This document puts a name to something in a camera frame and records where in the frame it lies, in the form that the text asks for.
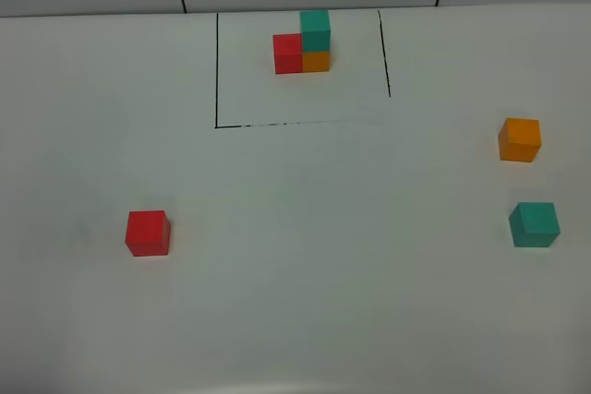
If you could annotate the red template cube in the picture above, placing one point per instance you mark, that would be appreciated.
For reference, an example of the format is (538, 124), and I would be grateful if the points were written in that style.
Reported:
(287, 53)

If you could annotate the orange template cube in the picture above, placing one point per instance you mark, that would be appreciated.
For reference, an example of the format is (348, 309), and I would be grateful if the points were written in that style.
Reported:
(316, 61)

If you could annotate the teal template cube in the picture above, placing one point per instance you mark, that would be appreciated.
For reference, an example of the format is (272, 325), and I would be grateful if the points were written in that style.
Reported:
(315, 29)

